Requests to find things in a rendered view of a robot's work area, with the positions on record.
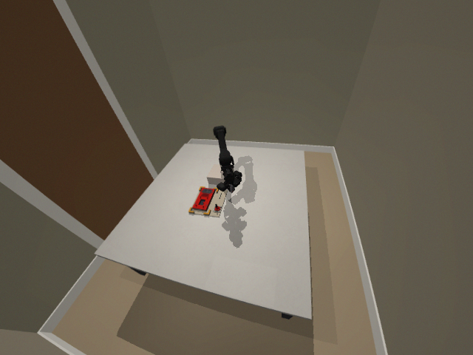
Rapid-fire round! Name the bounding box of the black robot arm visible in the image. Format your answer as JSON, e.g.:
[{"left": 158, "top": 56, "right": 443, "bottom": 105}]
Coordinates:
[{"left": 213, "top": 125, "right": 242, "bottom": 187}]

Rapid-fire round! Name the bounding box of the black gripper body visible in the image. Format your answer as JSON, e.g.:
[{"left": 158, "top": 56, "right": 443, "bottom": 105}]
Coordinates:
[{"left": 217, "top": 170, "right": 242, "bottom": 192}]

